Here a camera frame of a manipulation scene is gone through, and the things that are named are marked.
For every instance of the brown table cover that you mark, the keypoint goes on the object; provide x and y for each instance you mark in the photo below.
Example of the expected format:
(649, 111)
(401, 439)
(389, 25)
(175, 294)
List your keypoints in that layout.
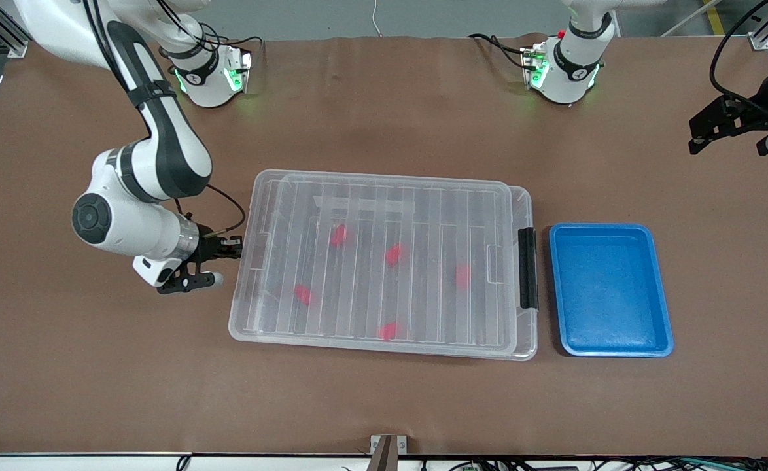
(129, 392)

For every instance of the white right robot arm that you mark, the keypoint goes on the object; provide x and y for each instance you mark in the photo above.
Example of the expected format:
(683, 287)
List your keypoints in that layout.
(129, 226)

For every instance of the blue plastic tray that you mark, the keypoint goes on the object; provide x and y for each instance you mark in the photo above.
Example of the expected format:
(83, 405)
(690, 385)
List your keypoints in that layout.
(587, 261)

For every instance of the clear ribbed box lid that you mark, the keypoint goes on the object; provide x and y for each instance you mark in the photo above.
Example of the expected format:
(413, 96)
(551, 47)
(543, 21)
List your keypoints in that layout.
(423, 216)

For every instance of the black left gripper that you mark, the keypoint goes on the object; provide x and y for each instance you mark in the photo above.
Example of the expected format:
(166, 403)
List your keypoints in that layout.
(741, 115)

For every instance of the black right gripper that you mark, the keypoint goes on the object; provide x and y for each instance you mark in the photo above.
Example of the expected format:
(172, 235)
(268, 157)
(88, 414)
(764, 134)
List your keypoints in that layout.
(210, 247)

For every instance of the black box latch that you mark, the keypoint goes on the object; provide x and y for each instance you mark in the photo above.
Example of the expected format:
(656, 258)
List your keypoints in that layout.
(528, 268)

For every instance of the red block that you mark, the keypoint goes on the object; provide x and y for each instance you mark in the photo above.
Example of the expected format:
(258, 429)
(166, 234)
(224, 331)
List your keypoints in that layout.
(302, 294)
(338, 235)
(462, 275)
(389, 330)
(394, 254)

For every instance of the clear plastic storage box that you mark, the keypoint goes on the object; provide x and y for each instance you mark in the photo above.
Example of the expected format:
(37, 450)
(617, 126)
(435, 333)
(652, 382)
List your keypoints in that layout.
(423, 352)

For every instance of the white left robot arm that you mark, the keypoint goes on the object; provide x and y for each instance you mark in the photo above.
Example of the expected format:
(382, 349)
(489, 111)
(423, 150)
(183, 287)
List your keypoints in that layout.
(567, 72)

